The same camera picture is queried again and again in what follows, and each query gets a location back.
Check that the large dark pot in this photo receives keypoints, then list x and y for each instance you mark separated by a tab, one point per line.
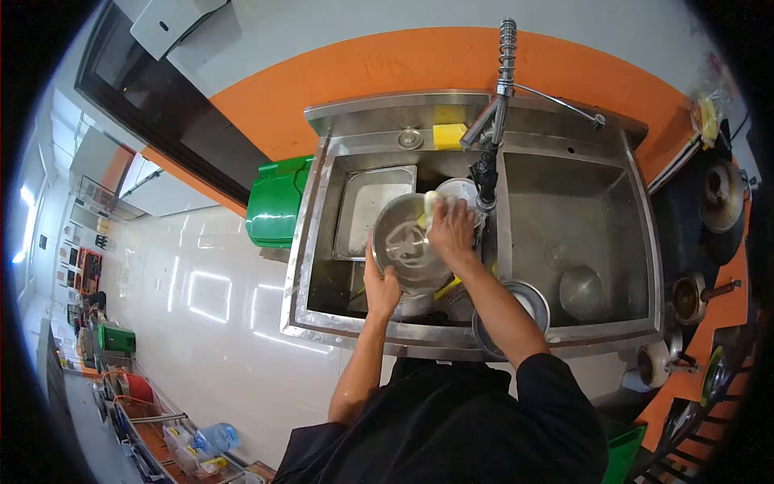
721	199

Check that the rectangular steel tray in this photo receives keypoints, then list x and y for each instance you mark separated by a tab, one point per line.
370	209

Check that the green box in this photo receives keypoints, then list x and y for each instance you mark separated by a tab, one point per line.
623	451

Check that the person's left thumb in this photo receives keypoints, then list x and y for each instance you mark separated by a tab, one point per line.
369	251

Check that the steel bowl with white inside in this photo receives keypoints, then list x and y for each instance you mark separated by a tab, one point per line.
532	305

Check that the steel spring tap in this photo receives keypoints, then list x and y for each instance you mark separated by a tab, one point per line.
499	103

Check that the person's right hand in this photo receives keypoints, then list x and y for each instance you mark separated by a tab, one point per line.
450	233

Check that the yellow sponge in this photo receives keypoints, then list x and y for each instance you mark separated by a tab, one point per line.
448	135

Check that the white wall dispenser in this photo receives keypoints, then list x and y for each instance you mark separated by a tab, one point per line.
166	24

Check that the white round plate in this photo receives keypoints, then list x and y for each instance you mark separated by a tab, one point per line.
462	192

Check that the steel trolley with containers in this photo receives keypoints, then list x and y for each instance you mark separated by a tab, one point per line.
157	429

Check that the green crate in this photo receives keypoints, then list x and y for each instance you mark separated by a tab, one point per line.
116	339

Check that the clear plastic bag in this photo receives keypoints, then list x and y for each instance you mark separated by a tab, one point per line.
712	103

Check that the round steel drain plug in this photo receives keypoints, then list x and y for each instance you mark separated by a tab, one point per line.
410	138

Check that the dark framed window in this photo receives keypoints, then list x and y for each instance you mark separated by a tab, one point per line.
163	103

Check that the small steel bowl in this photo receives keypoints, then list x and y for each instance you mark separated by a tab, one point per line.
581	293

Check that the round steel bowl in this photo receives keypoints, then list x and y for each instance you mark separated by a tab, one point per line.
406	245

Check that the person's body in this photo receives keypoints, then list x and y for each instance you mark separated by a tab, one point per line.
447	423

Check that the soapy washing sponge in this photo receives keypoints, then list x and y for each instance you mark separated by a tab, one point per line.
430	209

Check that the green plastic bin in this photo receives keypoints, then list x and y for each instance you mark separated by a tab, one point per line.
275	202

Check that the plastic water bottle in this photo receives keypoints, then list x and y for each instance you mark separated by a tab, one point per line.
216	438

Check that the green rimmed pan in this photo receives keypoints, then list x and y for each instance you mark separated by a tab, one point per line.
715	375

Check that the person's left hand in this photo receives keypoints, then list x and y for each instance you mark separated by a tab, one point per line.
382	289

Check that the steel double sink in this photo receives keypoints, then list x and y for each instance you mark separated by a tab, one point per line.
544	230

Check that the person's right fingers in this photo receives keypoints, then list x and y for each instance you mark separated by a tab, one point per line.
444	209

